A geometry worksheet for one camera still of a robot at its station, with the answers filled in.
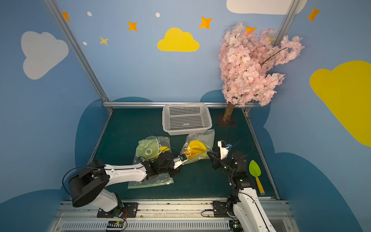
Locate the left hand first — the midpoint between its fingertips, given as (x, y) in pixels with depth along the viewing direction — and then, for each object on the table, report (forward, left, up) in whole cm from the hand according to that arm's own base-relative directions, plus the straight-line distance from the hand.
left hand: (182, 161), depth 86 cm
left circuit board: (-31, +34, -9) cm, 47 cm away
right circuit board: (-30, -29, -8) cm, 43 cm away
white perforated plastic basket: (+35, -1, 0) cm, 35 cm away
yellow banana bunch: (+8, -9, -1) cm, 12 cm away
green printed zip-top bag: (+11, +24, -3) cm, 27 cm away
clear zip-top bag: (+19, -16, 0) cm, 24 cm away
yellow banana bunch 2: (+9, +13, -2) cm, 16 cm away
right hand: (+3, -16, +10) cm, 19 cm away
